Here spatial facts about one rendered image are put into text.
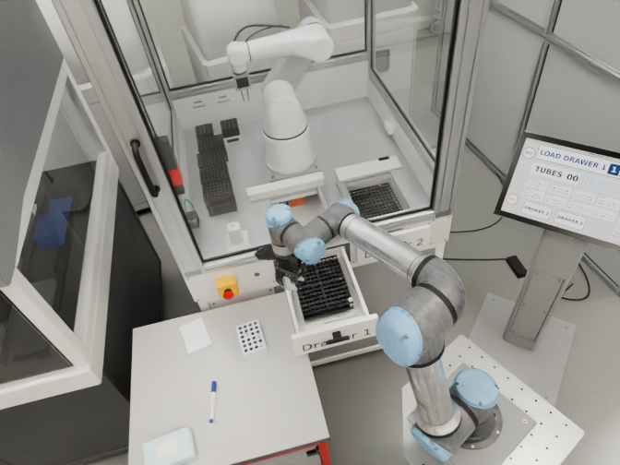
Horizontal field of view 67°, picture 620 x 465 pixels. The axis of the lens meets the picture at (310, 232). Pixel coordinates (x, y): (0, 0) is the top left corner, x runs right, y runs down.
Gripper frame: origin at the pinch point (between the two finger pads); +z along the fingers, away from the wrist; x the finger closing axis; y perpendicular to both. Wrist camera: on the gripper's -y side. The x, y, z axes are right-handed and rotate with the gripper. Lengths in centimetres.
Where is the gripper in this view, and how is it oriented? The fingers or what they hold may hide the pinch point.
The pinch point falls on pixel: (288, 284)
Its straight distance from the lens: 157.7
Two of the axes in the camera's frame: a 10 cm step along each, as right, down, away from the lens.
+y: 8.5, 3.3, -4.2
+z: 1.0, 6.8, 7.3
